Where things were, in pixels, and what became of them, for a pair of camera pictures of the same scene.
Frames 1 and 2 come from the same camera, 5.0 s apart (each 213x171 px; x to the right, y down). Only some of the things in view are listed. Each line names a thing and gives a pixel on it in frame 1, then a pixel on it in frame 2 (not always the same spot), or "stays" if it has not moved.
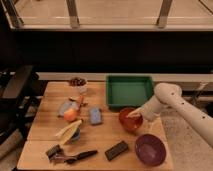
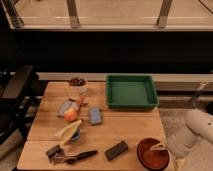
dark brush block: (54, 152) stays
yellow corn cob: (65, 135) stays
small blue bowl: (76, 136) stays
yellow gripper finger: (134, 113) → (160, 146)
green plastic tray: (128, 91) stays
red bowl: (131, 123) → (152, 159)
